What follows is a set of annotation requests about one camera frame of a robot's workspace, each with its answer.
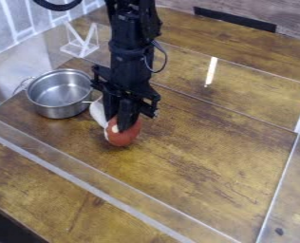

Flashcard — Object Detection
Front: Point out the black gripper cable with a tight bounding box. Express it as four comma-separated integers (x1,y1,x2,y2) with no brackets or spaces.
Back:
143,39,169,74

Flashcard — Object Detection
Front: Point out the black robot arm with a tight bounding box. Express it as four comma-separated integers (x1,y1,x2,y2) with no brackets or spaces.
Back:
92,0,163,132

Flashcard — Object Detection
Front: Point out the red toy mushroom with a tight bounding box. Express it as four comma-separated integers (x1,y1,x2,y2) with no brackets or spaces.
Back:
89,99,141,147

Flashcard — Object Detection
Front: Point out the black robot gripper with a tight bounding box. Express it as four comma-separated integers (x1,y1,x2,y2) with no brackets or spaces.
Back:
92,45,163,132

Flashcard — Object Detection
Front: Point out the small silver pot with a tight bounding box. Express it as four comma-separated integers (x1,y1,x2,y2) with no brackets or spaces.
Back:
22,68,98,120

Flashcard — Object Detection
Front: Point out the clear acrylic triangle bracket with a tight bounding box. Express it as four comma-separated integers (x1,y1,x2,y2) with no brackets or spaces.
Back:
61,23,100,58

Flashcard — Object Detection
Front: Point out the black bar on wall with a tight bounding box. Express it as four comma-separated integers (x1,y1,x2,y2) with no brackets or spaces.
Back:
193,7,278,33

